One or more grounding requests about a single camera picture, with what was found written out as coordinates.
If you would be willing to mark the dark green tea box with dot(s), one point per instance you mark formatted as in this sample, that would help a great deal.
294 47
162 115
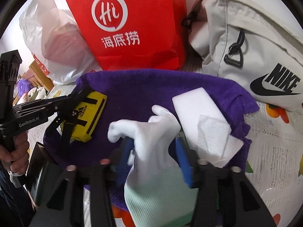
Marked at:
42 173

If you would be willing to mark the yellow Adidas pouch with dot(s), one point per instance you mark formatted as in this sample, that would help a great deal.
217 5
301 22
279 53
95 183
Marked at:
89 112

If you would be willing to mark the person's left hand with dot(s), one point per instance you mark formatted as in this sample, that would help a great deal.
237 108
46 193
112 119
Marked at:
19 157

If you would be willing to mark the panda plush pillow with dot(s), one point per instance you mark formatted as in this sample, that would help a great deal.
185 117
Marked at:
37 93

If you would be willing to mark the fruit print tablecloth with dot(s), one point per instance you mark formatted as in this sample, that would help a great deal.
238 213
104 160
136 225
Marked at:
273 159

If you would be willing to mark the purple plush toy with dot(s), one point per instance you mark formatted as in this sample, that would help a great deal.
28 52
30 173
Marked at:
23 86

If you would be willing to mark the wooden headboard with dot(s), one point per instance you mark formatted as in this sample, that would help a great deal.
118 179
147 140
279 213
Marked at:
37 77

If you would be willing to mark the white sponge block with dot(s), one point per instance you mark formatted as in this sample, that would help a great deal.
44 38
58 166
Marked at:
189 106

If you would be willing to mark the white Miniso plastic bag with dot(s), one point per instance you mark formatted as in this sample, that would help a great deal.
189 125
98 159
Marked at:
56 42

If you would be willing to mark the purple towel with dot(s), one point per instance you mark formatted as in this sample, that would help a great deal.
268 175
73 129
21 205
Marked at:
131 95

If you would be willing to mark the red Haidilao paper bag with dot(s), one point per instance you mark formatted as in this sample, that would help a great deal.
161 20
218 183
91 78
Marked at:
133 34

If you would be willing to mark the grey Nike waist bag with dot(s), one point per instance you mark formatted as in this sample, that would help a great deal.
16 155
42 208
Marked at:
241 41

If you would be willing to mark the mint green cloth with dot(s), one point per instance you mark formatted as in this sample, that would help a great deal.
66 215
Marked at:
165 200

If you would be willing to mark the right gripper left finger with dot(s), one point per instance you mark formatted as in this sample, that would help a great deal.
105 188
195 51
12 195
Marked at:
65 206

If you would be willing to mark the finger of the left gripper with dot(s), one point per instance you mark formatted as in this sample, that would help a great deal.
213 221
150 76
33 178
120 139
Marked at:
75 99
66 122

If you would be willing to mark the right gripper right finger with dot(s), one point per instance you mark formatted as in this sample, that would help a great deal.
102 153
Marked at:
225 196

